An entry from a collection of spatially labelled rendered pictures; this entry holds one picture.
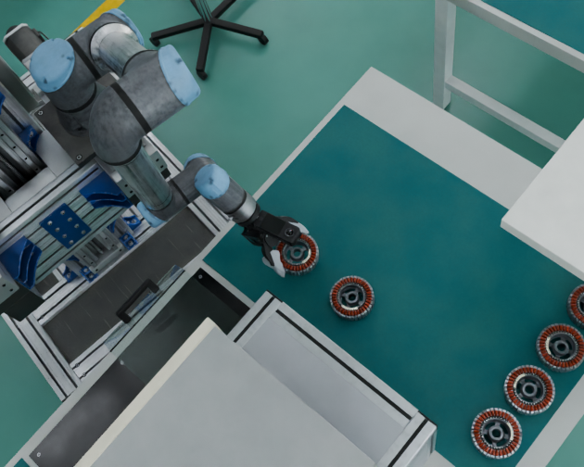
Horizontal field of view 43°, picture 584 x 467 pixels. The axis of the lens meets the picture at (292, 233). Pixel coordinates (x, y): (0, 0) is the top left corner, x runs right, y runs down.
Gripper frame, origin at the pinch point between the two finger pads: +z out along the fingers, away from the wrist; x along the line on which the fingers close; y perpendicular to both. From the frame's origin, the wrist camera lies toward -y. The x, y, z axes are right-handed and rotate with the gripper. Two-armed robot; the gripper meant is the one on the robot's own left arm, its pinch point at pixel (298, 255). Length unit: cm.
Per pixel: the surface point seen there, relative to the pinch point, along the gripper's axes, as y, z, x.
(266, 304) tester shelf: -23.0, -21.7, 21.1
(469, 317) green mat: -36.1, 27.8, -5.2
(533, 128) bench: 1, 70, -96
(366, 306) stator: -17.5, 12.9, 4.1
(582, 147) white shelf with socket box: -67, -7, -33
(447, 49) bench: 23, 35, -102
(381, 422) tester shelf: -51, -6, 32
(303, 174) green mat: 13.5, -0.6, -23.8
